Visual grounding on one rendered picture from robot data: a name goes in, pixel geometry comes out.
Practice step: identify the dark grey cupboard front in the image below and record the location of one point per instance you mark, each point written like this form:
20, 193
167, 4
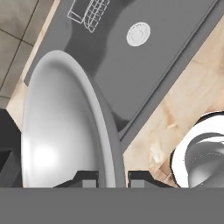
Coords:
8, 163

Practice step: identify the dark grey sink basin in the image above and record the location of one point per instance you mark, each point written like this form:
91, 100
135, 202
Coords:
131, 75

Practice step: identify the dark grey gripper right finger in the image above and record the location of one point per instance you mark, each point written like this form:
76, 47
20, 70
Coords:
140, 178

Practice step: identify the white round sink drain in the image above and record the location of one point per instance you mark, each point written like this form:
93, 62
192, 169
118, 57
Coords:
138, 34

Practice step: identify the grey bowl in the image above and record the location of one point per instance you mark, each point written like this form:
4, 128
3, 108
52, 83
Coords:
64, 122

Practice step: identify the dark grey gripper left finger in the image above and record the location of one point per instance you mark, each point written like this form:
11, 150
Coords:
87, 178

